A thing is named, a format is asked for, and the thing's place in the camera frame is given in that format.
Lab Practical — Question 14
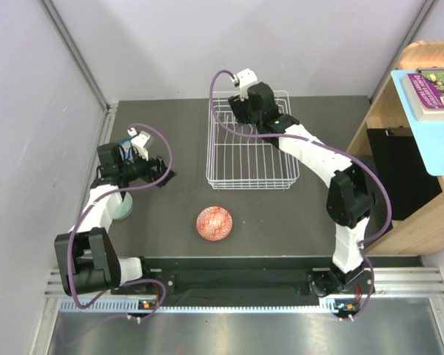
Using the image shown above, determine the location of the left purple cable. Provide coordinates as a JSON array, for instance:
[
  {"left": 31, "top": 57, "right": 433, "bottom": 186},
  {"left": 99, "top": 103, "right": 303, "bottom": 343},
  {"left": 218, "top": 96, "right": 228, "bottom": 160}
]
[{"left": 67, "top": 123, "right": 174, "bottom": 322}]

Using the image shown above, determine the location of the pale green bowl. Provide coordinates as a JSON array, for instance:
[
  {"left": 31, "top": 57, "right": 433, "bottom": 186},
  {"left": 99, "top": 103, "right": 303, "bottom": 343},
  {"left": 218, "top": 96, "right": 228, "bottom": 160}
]
[{"left": 113, "top": 192, "right": 133, "bottom": 221}]

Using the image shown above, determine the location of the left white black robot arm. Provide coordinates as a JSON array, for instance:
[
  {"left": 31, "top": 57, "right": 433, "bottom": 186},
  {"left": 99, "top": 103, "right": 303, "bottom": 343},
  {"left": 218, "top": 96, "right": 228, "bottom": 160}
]
[{"left": 54, "top": 143, "right": 176, "bottom": 296}]

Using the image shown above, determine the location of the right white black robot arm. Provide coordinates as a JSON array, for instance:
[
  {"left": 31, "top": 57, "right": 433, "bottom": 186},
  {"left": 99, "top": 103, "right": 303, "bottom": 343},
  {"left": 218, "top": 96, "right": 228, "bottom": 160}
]
[{"left": 228, "top": 82, "right": 376, "bottom": 293}]

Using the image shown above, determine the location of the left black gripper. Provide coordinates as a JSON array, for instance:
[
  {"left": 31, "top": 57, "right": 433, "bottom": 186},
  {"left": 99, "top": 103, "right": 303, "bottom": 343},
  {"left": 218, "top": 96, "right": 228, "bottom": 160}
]
[{"left": 119, "top": 148, "right": 176, "bottom": 187}]

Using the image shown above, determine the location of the purple cable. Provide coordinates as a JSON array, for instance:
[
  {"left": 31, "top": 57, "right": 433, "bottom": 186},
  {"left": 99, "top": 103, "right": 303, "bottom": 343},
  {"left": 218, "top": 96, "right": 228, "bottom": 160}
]
[
  {"left": 67, "top": 123, "right": 174, "bottom": 322},
  {"left": 209, "top": 70, "right": 394, "bottom": 321}
]

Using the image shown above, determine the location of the light blue shelf board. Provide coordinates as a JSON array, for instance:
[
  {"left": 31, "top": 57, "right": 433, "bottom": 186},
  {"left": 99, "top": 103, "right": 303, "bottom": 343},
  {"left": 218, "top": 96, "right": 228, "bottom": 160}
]
[{"left": 391, "top": 70, "right": 444, "bottom": 177}]

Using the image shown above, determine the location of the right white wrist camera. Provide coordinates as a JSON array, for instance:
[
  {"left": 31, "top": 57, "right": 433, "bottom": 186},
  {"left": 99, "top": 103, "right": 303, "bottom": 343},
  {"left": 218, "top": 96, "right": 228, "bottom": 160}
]
[{"left": 232, "top": 68, "right": 258, "bottom": 101}]

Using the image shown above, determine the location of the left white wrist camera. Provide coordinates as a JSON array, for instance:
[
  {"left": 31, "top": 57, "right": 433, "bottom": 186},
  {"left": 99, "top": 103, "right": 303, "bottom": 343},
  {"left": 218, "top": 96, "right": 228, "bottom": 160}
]
[{"left": 127, "top": 127, "right": 152, "bottom": 160}]

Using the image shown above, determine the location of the purple green book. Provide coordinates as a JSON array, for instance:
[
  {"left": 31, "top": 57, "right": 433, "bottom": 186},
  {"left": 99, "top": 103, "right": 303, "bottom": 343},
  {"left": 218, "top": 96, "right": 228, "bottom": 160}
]
[{"left": 402, "top": 70, "right": 444, "bottom": 122}]

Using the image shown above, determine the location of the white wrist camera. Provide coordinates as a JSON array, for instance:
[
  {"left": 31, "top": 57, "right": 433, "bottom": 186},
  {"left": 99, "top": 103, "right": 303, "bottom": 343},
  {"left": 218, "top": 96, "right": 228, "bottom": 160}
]
[
  {"left": 127, "top": 127, "right": 152, "bottom": 160},
  {"left": 232, "top": 68, "right": 258, "bottom": 101}
]

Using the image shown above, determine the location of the black mounting base rail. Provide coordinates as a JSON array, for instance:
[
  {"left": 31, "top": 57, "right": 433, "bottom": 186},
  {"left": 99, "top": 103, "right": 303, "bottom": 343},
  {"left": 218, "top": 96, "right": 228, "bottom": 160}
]
[{"left": 110, "top": 257, "right": 378, "bottom": 306}]

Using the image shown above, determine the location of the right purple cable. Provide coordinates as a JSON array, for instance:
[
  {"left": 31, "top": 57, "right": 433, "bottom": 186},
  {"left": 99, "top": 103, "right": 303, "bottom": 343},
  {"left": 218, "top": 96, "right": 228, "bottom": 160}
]
[{"left": 209, "top": 70, "right": 394, "bottom": 321}]

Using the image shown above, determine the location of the grey slotted cable duct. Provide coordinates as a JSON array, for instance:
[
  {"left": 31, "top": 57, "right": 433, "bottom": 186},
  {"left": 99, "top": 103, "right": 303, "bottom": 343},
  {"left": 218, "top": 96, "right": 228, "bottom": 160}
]
[{"left": 59, "top": 298, "right": 354, "bottom": 315}]

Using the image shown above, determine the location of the red geometric pattern bowl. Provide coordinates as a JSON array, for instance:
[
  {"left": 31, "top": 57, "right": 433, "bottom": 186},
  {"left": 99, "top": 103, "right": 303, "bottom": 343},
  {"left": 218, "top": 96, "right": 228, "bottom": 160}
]
[{"left": 196, "top": 206, "right": 234, "bottom": 242}]

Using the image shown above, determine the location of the blue white floral bowl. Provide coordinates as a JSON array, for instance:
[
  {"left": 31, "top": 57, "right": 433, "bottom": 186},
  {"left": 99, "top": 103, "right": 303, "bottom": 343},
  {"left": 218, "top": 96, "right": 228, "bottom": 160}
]
[{"left": 118, "top": 138, "right": 137, "bottom": 166}]

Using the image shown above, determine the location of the wooden side cabinet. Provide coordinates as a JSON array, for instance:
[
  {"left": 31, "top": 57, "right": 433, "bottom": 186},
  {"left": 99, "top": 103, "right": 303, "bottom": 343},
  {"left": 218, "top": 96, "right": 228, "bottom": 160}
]
[{"left": 346, "top": 39, "right": 444, "bottom": 256}]

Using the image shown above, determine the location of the white wire dish rack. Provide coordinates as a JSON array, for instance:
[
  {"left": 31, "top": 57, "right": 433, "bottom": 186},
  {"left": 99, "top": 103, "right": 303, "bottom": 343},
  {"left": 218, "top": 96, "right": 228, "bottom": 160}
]
[{"left": 206, "top": 92, "right": 300, "bottom": 190}]

